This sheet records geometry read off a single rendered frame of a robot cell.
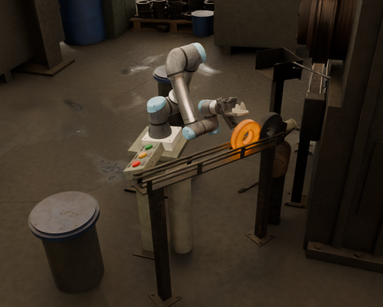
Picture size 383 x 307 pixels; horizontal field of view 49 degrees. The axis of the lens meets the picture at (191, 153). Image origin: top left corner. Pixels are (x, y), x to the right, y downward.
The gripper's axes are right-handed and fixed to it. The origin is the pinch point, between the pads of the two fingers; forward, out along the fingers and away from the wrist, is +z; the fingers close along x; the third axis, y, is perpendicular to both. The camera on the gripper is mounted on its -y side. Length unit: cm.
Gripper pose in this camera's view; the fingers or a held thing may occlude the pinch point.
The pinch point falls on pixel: (246, 113)
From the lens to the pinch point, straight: 209.9
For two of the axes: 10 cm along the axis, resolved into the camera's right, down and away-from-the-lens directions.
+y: -2.1, -9.2, -3.2
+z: 5.8, 1.4, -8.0
